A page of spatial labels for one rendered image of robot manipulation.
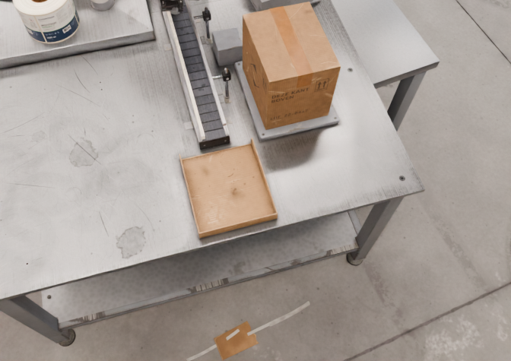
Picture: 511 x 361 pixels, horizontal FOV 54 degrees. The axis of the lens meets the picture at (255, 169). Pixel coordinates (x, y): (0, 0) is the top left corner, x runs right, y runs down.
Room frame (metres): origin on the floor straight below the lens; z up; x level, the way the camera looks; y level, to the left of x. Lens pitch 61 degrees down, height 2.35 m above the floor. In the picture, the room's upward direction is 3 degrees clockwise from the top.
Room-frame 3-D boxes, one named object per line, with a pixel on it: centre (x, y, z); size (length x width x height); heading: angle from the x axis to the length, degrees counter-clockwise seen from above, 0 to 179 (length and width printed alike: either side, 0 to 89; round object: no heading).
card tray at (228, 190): (0.76, 0.09, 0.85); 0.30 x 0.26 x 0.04; 19
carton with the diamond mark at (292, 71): (1.17, -0.09, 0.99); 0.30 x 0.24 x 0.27; 19
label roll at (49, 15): (1.42, 0.82, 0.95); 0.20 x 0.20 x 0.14
